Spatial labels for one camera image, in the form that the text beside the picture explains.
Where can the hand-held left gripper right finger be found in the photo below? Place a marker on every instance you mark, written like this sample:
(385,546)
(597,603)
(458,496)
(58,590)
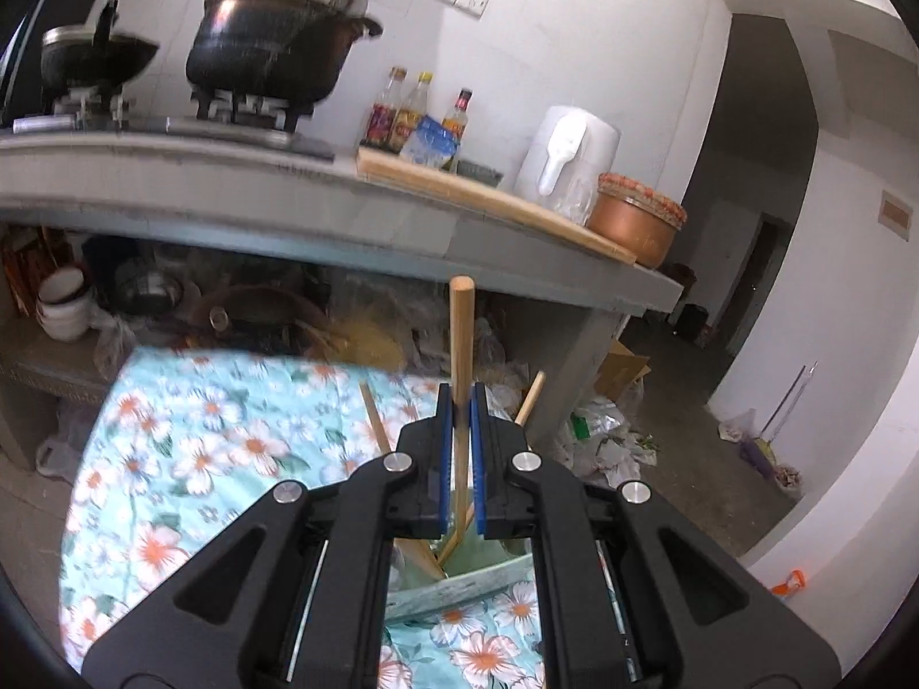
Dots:
(479,459)

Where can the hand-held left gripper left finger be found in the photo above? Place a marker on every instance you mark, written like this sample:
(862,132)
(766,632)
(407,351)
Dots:
(445,459)

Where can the green perforated utensil holder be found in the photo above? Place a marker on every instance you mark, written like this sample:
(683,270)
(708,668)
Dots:
(477,563)

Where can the crumpled plastic bags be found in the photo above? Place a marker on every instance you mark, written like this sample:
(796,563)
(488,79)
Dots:
(607,441)

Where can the cardboard box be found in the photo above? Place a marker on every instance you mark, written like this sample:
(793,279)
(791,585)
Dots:
(621,369)

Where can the blue floral cloth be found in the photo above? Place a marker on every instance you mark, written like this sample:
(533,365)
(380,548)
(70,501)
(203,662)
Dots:
(215,445)

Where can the dark pan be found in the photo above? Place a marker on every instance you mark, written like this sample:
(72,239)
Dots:
(251,312)

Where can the wooden board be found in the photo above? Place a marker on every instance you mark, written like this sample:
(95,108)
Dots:
(467,194)

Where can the copper basin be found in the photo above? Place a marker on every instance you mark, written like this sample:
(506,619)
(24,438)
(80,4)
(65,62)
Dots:
(635,222)

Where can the white electric kettle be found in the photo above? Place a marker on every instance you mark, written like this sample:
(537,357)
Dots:
(567,158)

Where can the mop stick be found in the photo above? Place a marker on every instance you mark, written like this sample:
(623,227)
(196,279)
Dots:
(790,402)

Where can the blue seasoning packet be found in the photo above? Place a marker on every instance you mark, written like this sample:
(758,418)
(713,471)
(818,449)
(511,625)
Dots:
(429,143)

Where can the orange plastic object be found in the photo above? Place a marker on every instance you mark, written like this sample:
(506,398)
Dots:
(790,583)

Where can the steel pot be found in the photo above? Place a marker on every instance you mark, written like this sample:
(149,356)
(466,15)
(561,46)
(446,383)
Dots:
(147,294)

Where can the red cap sauce bottle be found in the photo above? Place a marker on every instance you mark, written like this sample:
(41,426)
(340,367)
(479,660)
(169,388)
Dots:
(458,115)

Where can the grey concrete counter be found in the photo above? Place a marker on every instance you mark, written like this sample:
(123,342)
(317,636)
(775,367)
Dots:
(215,201)

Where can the dark sauce bottle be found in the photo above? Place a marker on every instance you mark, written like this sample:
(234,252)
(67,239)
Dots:
(384,115)

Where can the gas stove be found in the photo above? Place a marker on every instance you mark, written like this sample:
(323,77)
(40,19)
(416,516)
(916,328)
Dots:
(215,129)

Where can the stack of white bowls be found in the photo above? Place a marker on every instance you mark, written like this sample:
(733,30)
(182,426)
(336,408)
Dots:
(64,305)

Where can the large black cooking pot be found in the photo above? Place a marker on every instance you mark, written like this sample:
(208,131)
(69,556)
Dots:
(273,43)

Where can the black wok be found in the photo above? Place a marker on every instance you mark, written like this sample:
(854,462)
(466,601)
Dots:
(93,57)

